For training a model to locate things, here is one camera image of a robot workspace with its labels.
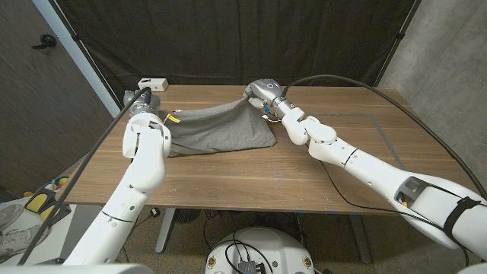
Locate white robot torso edge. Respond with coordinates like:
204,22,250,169
0,262,155,274

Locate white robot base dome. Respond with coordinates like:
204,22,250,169
204,226,316,274

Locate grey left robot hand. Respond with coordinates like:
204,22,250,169
122,88,161,117

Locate black backdrop curtain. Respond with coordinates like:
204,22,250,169
49,0,422,110

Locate dark wooden door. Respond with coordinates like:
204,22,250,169
0,0,115,199

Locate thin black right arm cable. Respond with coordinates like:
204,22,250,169
317,159,471,267

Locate grey sneaker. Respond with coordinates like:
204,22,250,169
0,203,24,229
0,224,49,254

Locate round black floor fan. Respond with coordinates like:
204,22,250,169
173,208,202,225

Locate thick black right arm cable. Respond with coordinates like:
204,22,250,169
281,74,487,201

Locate black box on base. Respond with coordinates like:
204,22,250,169
237,260,267,274

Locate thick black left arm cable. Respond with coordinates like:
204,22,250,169
17,86,153,266

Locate grey table leg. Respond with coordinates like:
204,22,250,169
348,212,373,264

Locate white door frame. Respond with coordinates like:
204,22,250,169
32,0,123,118

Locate black strap on right arm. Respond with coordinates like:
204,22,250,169
443,196,482,241

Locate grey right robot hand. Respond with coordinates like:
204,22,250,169
243,78,296,117

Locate white table leg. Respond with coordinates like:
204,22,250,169
154,207,177,254

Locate white power strip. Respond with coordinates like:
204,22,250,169
137,78,170,93

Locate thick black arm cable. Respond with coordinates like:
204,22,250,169
17,86,153,266
281,74,487,201

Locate yellow and black pedal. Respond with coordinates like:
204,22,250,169
24,186,72,225

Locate black backdrop stand pole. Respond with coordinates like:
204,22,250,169
48,0,125,111
374,0,422,88

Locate grey shorts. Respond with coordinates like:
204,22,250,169
158,97,278,158

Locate black cable loop on base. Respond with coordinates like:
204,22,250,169
224,239,275,274

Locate colourful toy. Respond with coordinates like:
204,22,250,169
51,174,72,190

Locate black door handle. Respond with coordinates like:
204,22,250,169
31,33,58,50

